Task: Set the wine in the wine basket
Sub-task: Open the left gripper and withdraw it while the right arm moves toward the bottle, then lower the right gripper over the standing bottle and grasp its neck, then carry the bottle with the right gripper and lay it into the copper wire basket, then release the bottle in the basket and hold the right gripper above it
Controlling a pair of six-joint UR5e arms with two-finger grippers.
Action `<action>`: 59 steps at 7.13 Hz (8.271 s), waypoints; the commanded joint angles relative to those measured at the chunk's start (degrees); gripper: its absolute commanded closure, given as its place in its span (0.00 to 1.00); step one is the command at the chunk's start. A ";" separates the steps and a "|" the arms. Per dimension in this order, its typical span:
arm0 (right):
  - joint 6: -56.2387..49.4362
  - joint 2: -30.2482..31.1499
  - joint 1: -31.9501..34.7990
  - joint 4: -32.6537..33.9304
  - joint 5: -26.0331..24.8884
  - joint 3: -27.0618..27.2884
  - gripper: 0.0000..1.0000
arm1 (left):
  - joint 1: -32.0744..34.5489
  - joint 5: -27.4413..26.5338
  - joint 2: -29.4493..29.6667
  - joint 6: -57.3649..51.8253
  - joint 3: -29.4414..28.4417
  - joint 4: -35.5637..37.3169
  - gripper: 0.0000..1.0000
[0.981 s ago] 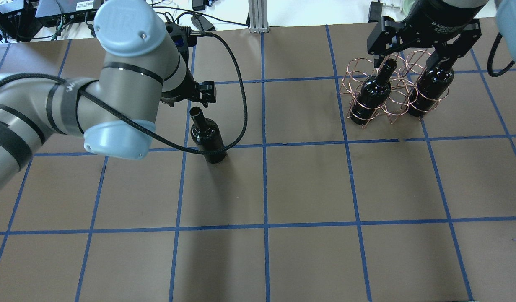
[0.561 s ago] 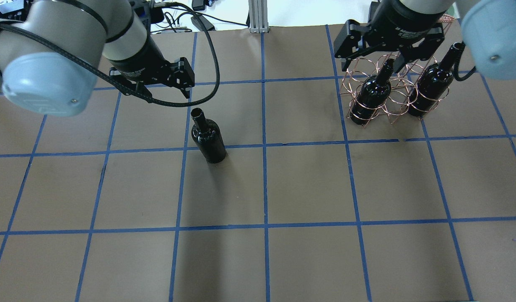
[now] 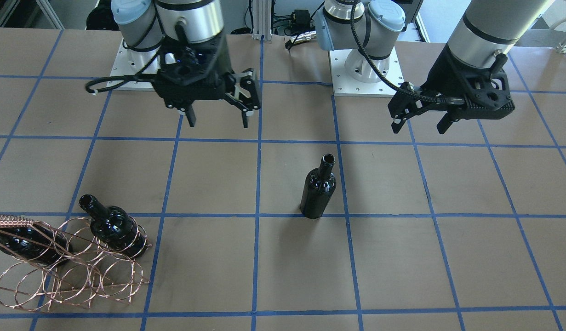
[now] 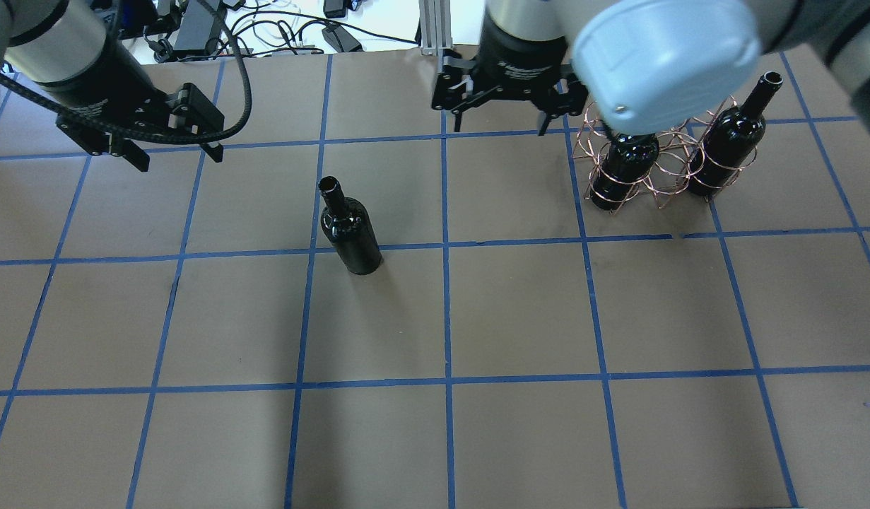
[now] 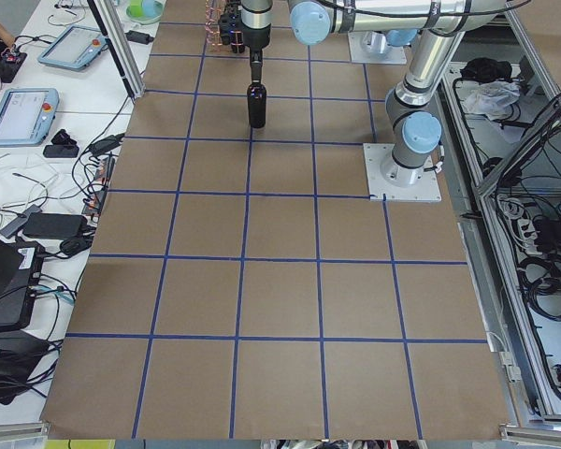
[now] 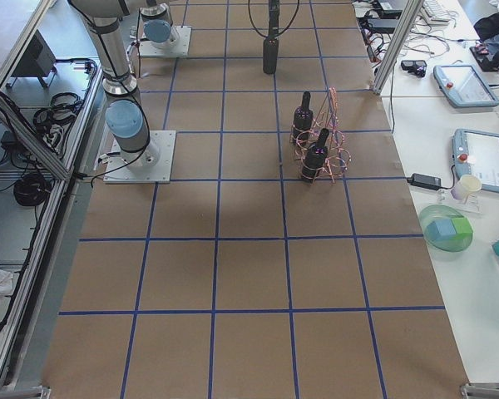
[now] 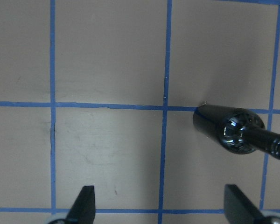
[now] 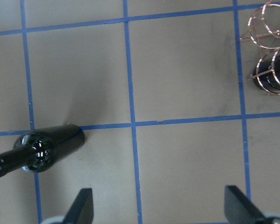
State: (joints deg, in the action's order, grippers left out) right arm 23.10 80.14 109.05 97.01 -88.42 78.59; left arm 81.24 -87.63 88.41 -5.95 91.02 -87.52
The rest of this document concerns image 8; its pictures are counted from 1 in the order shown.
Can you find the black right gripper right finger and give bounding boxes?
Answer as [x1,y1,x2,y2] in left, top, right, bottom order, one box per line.
[224,185,266,224]

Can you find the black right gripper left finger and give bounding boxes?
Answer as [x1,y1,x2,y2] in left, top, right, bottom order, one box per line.
[63,188,94,224]

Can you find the dark glass wine bottle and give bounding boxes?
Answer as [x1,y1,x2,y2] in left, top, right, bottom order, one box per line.
[0,124,85,178]

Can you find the dark wine bottle in basket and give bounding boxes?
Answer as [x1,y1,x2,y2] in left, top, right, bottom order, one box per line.
[251,51,280,95]

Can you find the copper wire wine basket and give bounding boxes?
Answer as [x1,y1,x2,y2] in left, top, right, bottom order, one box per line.
[239,0,280,81]

